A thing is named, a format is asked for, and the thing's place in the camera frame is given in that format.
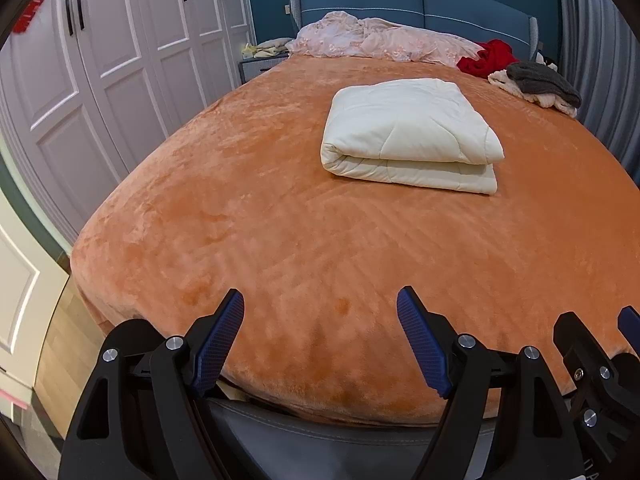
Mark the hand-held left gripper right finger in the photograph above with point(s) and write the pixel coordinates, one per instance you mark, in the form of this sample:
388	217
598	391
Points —
422	340

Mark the white panelled door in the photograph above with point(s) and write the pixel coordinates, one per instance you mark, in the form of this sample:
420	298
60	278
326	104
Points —
22	300

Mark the red garment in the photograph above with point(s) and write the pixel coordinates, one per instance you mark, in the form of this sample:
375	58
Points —
490	57

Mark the grey nightstand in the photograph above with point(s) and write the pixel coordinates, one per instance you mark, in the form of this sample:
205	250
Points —
257	67

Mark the white quilted jacket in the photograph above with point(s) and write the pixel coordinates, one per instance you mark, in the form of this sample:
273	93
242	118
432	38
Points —
405	130

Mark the grey curtain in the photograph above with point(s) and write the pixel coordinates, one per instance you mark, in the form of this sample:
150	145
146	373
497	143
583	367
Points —
600	60

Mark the cream garment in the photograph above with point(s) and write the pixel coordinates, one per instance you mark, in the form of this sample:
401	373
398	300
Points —
502	80

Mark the grey knit garment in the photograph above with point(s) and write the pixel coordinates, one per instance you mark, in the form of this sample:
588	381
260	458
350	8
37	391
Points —
542	80

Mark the pale yellow cloth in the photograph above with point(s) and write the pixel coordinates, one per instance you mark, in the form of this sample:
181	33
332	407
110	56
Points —
267	49

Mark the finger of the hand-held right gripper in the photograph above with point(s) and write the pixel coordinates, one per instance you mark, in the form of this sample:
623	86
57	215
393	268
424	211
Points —
631	327
582	350

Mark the orange plush blanket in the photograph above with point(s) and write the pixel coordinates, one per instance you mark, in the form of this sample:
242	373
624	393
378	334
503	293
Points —
280	260

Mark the white panelled wardrobe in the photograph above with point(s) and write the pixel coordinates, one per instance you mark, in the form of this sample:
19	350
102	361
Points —
125	60

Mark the black and white cloth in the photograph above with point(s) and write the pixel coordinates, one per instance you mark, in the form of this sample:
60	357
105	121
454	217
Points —
548	61

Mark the pink floral quilt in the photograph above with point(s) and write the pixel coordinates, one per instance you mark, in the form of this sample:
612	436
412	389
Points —
395	42

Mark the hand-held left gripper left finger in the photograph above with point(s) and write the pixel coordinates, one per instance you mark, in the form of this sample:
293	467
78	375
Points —
217	340

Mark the red paper decoration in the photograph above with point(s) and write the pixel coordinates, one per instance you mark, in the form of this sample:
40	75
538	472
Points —
30	15

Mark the blue bed headboard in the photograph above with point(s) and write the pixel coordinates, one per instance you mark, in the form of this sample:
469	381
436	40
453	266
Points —
400	5

